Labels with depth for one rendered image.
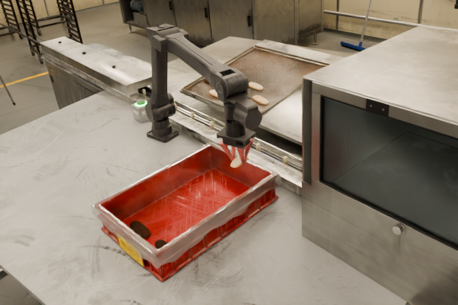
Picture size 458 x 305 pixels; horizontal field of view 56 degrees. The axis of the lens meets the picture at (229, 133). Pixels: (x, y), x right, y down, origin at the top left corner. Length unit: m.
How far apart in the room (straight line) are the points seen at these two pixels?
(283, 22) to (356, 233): 3.87
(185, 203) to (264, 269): 0.39
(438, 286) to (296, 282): 0.33
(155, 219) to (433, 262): 0.79
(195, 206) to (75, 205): 0.41
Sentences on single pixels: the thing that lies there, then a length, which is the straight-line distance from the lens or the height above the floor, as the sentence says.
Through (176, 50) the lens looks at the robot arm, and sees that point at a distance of 1.42.
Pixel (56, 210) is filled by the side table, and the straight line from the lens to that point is 1.58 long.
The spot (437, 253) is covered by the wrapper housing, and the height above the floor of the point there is 1.00.
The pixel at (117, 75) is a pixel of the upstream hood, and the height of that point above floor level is 0.92.
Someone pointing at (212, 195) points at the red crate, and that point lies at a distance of 1.46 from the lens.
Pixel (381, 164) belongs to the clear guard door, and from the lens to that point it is 0.98.
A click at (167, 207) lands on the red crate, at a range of 1.43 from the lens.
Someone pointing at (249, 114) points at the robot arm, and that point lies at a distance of 1.16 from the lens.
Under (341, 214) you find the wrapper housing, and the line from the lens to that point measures 1.13.
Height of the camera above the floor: 1.68
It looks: 28 degrees down
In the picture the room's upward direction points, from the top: 5 degrees counter-clockwise
